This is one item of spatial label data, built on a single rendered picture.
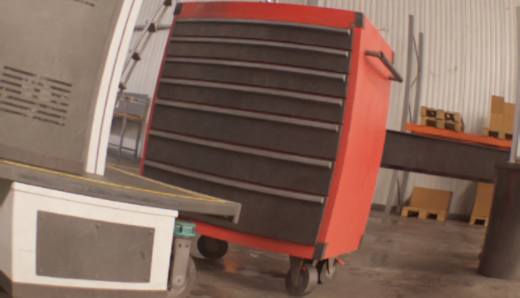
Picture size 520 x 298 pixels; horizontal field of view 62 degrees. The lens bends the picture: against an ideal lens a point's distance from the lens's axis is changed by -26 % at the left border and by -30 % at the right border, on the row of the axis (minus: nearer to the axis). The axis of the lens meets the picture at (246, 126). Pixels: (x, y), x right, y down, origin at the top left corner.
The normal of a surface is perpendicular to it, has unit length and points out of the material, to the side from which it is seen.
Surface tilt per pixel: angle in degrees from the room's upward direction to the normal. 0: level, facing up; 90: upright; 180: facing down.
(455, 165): 90
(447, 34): 90
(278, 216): 90
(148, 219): 90
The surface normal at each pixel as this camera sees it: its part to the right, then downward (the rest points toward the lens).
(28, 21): 0.79, 0.11
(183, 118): -0.47, -0.14
